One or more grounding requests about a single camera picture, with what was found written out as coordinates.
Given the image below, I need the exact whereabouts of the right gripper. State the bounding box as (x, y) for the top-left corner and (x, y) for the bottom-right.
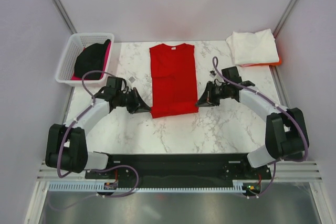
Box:
(195, 81), (230, 108)

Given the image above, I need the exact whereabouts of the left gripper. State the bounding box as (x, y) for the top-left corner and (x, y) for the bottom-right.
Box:
(116, 88), (151, 114)

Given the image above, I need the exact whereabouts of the red t-shirt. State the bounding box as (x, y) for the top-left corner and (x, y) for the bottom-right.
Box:
(150, 44), (198, 119)

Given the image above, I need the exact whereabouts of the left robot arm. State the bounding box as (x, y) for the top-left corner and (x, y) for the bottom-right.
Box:
(45, 76), (151, 178)

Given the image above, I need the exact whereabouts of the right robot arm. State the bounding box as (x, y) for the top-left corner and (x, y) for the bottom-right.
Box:
(196, 67), (309, 179)

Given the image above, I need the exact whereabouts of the pink t-shirt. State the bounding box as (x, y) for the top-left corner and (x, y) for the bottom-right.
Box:
(71, 40), (112, 81)

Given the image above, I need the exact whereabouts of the black t-shirt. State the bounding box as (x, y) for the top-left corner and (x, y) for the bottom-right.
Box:
(73, 39), (111, 80)

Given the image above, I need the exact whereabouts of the folded white t-shirt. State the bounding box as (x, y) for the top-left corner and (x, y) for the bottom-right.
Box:
(226, 29), (279, 66)

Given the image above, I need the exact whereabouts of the folded orange t-shirt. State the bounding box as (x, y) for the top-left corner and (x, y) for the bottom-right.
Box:
(240, 55), (282, 67)

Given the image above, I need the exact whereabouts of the white plastic basket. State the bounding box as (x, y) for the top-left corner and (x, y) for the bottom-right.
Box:
(55, 33), (114, 87)

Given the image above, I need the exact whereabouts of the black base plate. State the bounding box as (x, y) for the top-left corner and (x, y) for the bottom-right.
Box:
(85, 153), (271, 187)

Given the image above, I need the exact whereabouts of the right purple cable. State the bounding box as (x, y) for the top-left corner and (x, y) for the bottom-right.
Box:
(212, 56), (310, 199)

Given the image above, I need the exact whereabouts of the purple cable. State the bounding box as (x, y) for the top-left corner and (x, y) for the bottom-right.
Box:
(212, 56), (310, 199)
(48, 70), (140, 211)

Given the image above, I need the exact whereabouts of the white slotted cable duct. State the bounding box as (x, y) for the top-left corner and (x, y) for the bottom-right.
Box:
(48, 179), (263, 193)

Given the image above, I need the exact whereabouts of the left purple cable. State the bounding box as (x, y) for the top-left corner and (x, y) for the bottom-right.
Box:
(48, 70), (140, 211)

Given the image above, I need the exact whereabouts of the aluminium rail frame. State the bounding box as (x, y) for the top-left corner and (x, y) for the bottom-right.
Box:
(25, 113), (326, 224)

